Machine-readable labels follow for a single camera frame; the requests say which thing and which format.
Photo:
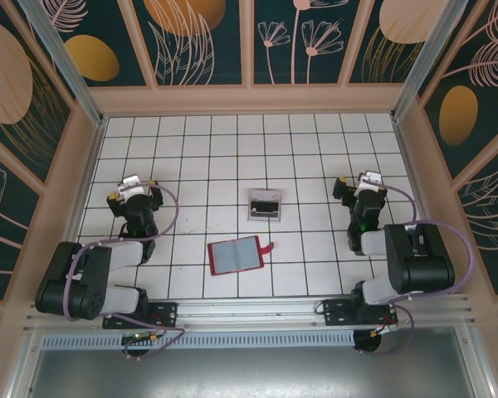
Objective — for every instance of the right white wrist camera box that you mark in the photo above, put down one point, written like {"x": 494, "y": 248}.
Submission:
{"x": 369, "y": 182}

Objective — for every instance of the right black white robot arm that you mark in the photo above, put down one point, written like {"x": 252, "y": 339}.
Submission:
{"x": 423, "y": 265}

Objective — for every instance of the aluminium frame post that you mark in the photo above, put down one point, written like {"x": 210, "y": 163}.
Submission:
{"x": 427, "y": 62}
{"x": 62, "y": 62}

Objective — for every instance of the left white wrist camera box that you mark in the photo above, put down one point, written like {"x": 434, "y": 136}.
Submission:
{"x": 130, "y": 185}

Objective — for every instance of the white credit card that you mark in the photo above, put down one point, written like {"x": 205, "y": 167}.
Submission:
{"x": 267, "y": 194}

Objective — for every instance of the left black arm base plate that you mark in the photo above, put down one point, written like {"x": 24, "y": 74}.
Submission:
{"x": 162, "y": 314}

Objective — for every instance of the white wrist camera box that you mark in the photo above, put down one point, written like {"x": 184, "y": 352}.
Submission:
{"x": 130, "y": 185}
{"x": 369, "y": 182}

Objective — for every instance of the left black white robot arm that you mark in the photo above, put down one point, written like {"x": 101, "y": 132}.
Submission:
{"x": 70, "y": 286}

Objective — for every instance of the clear acrylic card box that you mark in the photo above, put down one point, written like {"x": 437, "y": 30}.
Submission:
{"x": 249, "y": 205}

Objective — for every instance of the red leather card holder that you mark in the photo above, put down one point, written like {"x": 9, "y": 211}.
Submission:
{"x": 236, "y": 257}

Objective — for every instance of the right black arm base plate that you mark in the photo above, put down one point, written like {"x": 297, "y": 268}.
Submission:
{"x": 336, "y": 313}

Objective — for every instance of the aluminium mounting rail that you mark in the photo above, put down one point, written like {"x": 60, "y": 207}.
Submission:
{"x": 249, "y": 309}

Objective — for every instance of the galvanised metal sheet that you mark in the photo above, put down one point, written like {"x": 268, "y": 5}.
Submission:
{"x": 249, "y": 375}

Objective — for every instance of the small green circuit board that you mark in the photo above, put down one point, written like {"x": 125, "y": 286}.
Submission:
{"x": 139, "y": 338}

